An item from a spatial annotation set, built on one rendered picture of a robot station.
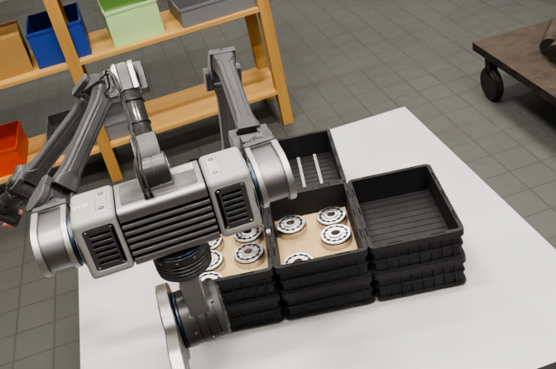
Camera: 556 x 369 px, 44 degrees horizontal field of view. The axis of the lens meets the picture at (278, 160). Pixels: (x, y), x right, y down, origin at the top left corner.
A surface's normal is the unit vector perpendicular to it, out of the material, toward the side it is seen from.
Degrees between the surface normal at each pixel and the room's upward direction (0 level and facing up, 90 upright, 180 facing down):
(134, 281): 0
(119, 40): 90
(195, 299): 90
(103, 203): 0
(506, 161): 0
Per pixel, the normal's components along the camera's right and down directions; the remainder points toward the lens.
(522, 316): -0.19, -0.84
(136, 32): 0.33, 0.44
